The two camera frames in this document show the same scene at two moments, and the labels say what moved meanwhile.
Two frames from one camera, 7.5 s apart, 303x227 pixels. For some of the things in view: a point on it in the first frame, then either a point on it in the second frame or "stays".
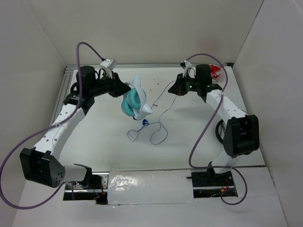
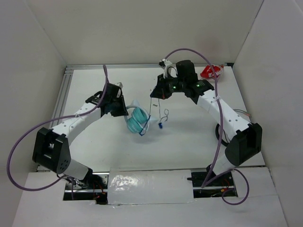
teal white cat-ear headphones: (134, 104) -> (138, 119)
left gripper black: (118, 88) -> (123, 111)
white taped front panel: (127, 186) stays
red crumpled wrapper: (216, 70) stays
